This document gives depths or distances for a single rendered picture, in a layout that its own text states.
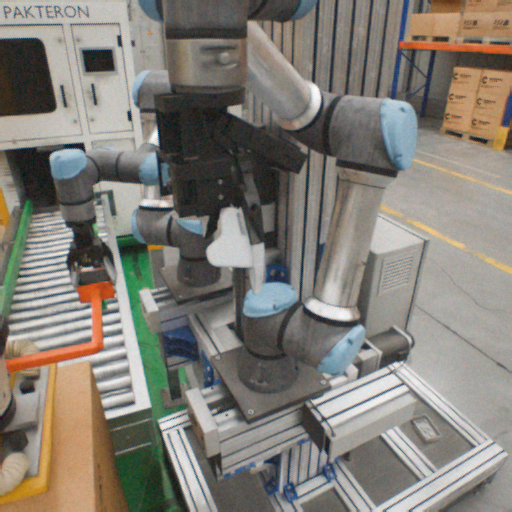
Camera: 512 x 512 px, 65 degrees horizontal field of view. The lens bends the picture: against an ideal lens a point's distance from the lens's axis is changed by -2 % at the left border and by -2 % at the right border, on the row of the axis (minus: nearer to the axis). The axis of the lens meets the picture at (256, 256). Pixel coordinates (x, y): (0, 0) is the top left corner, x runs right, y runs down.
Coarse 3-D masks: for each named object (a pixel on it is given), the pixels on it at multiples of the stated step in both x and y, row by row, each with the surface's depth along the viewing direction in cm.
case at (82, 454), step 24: (72, 384) 109; (96, 384) 119; (72, 408) 102; (96, 408) 111; (72, 432) 95; (96, 432) 102; (72, 456) 90; (96, 456) 95; (72, 480) 85; (96, 480) 88; (24, 504) 80; (48, 504) 80; (72, 504) 81; (96, 504) 83
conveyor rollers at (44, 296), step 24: (48, 216) 307; (48, 240) 274; (72, 240) 274; (24, 264) 243; (48, 264) 247; (24, 288) 222; (48, 288) 226; (72, 288) 222; (24, 312) 202; (48, 312) 204; (72, 312) 202; (24, 336) 186; (48, 336) 190; (72, 336) 186; (120, 336) 186; (72, 360) 172; (96, 360) 174; (120, 384) 162
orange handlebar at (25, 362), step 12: (96, 300) 99; (96, 312) 95; (96, 324) 91; (96, 336) 88; (60, 348) 84; (72, 348) 84; (84, 348) 84; (96, 348) 85; (12, 360) 81; (24, 360) 81; (36, 360) 81; (48, 360) 82; (60, 360) 83; (12, 372) 81
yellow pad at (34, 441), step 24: (24, 384) 87; (48, 384) 91; (48, 408) 85; (24, 432) 77; (48, 432) 80; (0, 456) 75; (48, 456) 76; (24, 480) 71; (48, 480) 73; (0, 504) 69
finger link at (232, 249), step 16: (240, 208) 42; (224, 224) 42; (240, 224) 43; (224, 240) 41; (240, 240) 42; (208, 256) 41; (224, 256) 41; (240, 256) 42; (256, 256) 42; (256, 272) 42; (256, 288) 43
